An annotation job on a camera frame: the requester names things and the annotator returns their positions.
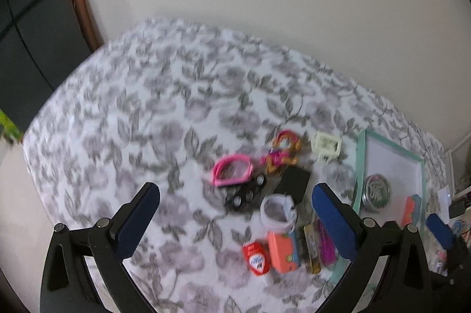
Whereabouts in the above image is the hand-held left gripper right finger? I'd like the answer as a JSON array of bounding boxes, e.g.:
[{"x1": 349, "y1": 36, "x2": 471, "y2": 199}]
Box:
[{"x1": 312, "y1": 183, "x2": 433, "y2": 313}]

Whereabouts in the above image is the orange puzzle eraser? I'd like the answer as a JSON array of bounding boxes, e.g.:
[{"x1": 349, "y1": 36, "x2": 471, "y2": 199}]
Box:
[
  {"x1": 267, "y1": 230, "x2": 302, "y2": 275},
  {"x1": 401, "y1": 194, "x2": 422, "y2": 227}
]

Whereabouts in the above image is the round metal tin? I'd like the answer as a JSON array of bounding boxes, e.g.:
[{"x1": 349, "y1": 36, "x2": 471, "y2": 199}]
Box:
[{"x1": 361, "y1": 173, "x2": 392, "y2": 213}]

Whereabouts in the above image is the white device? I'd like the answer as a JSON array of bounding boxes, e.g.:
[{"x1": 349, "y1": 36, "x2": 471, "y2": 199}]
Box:
[{"x1": 437, "y1": 186, "x2": 452, "y2": 220}]

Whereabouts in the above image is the pink dog figurine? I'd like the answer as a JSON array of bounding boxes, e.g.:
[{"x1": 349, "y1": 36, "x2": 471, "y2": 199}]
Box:
[{"x1": 262, "y1": 130, "x2": 304, "y2": 175}]

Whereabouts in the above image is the magenta glitter piece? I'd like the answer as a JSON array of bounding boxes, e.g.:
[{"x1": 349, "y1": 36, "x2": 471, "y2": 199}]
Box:
[{"x1": 316, "y1": 219, "x2": 337, "y2": 266}]

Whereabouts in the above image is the teal-rimmed white tray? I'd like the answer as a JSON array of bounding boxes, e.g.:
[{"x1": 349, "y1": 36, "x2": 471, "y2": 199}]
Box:
[{"x1": 329, "y1": 129, "x2": 427, "y2": 286}]

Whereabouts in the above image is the black toy car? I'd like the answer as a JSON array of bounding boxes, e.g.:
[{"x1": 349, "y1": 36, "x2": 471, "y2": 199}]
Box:
[{"x1": 224, "y1": 173, "x2": 269, "y2": 213}]

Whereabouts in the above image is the white shelf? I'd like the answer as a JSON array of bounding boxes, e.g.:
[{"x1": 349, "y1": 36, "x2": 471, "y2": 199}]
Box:
[{"x1": 443, "y1": 131, "x2": 471, "y2": 198}]

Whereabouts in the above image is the black power adapter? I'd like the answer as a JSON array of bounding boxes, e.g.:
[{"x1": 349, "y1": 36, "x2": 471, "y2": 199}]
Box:
[{"x1": 450, "y1": 201, "x2": 469, "y2": 218}]

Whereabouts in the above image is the dark cabinet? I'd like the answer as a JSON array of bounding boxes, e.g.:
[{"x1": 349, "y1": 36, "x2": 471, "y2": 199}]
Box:
[{"x1": 0, "y1": 0, "x2": 104, "y2": 133}]

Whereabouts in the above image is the grey floral blanket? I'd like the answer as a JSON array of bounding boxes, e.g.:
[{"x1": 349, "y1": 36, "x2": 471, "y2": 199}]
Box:
[{"x1": 22, "y1": 18, "x2": 447, "y2": 313}]

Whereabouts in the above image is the pink toy watch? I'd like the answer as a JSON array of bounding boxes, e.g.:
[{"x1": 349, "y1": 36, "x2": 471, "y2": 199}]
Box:
[{"x1": 211, "y1": 154, "x2": 254, "y2": 188}]

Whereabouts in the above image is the green object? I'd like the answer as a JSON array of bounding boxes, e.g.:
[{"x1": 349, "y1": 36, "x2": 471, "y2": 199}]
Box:
[{"x1": 0, "y1": 109, "x2": 23, "y2": 145}]

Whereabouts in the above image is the black charger block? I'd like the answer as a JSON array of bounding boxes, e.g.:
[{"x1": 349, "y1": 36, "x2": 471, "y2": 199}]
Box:
[{"x1": 274, "y1": 166, "x2": 311, "y2": 205}]

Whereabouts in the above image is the white wristband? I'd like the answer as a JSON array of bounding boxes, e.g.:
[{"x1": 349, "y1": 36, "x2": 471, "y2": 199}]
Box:
[{"x1": 261, "y1": 193, "x2": 298, "y2": 233}]

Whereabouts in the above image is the cream plastic toy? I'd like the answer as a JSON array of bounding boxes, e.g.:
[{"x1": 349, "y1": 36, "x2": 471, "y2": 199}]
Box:
[{"x1": 311, "y1": 132, "x2": 343, "y2": 164}]

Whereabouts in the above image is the red and white bottle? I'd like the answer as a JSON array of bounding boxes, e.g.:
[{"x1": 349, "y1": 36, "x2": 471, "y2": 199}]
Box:
[{"x1": 242, "y1": 241, "x2": 275, "y2": 286}]

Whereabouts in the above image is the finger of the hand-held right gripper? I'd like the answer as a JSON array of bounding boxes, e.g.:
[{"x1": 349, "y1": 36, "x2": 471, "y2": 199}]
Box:
[{"x1": 426, "y1": 213, "x2": 455, "y2": 260}]

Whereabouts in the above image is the gold bar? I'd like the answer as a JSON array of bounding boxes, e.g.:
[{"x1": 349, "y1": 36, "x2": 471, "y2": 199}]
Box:
[{"x1": 302, "y1": 224, "x2": 321, "y2": 275}]

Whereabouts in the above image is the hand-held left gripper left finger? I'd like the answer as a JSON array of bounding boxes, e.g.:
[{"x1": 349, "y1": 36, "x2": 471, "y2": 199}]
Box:
[{"x1": 40, "y1": 182, "x2": 160, "y2": 313}]

